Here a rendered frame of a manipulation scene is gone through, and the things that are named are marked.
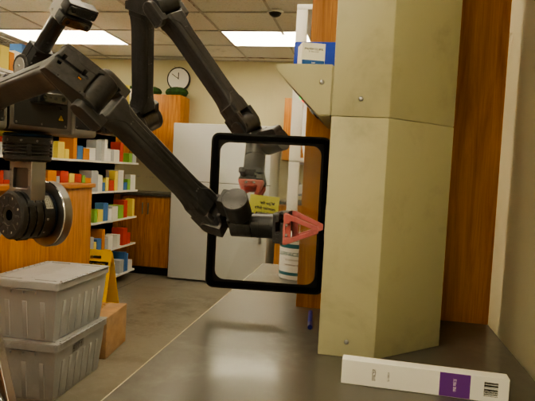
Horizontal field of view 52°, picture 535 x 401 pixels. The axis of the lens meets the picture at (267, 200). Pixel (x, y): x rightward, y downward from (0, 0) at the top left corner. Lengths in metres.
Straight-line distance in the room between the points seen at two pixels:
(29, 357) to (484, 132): 2.59
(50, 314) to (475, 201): 2.34
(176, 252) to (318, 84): 5.39
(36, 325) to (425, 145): 2.51
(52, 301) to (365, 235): 2.30
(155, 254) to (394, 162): 5.65
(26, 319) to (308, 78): 2.46
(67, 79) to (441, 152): 0.76
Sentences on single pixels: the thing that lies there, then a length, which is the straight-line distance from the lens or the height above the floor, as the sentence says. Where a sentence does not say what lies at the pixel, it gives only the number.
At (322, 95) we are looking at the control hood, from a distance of 1.08.
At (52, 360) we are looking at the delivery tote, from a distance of 3.22.
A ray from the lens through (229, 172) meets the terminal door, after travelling 1.40.
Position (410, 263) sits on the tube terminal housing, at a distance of 1.15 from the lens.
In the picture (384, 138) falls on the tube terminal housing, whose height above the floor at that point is 1.37.
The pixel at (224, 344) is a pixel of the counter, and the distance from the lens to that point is 1.15.
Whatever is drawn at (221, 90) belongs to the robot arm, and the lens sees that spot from 1.48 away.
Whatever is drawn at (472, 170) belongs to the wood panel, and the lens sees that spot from 1.46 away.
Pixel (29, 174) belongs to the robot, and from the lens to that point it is 1.71.
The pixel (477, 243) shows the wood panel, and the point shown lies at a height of 1.14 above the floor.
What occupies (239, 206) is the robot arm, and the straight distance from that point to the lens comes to 1.16.
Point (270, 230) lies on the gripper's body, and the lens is 1.21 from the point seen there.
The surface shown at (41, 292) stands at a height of 0.60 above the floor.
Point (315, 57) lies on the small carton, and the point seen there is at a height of 1.54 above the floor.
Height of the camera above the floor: 1.30
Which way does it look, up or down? 3 degrees down
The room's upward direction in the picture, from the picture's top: 3 degrees clockwise
